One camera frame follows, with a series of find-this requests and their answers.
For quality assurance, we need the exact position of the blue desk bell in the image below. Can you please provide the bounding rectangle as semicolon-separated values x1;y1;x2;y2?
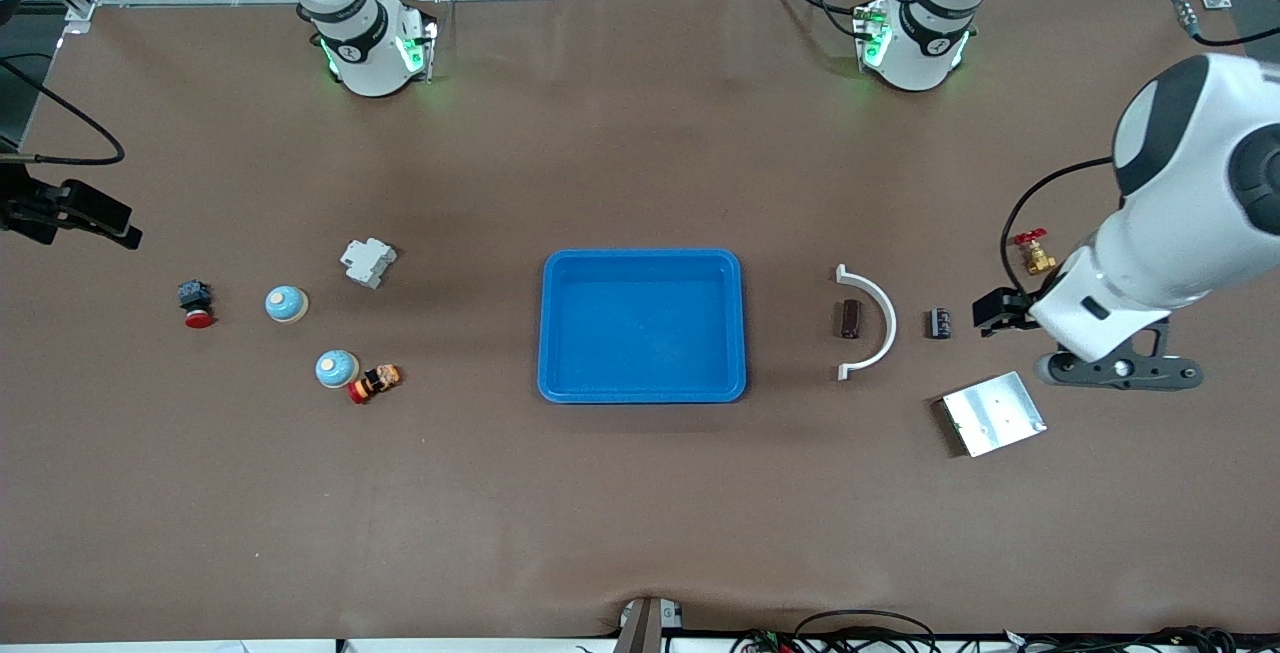
265;285;309;325
315;349;360;390

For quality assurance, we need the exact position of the silver metal plate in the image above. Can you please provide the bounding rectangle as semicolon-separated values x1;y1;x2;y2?
940;371;1048;458

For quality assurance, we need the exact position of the red push button black body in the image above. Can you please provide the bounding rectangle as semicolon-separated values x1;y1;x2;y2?
177;279;215;330

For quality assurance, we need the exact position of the white circuit breaker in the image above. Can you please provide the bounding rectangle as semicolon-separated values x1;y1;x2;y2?
340;238;398;290

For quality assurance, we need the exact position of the red button orange yellow body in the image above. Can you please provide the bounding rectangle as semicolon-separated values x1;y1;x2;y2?
346;364;403;405

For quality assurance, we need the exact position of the blue plastic tray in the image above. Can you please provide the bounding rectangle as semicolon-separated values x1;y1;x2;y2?
537;249;748;405

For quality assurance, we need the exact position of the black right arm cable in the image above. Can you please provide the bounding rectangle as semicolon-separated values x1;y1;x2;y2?
0;56;128;166

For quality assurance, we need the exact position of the brass valve red handle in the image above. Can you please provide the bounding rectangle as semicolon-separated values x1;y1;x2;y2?
1012;229;1058;276

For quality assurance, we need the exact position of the white curved plastic bracket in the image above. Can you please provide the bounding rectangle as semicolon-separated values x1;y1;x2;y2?
835;264;898;381

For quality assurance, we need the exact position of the black looped cable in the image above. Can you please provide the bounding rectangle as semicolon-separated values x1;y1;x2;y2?
795;610;938;653

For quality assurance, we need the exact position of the black cable bundle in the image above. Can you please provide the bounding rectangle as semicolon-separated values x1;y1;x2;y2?
1000;625;1280;653

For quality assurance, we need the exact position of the camera mount post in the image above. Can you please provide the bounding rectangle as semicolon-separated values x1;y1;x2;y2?
613;596;686;653

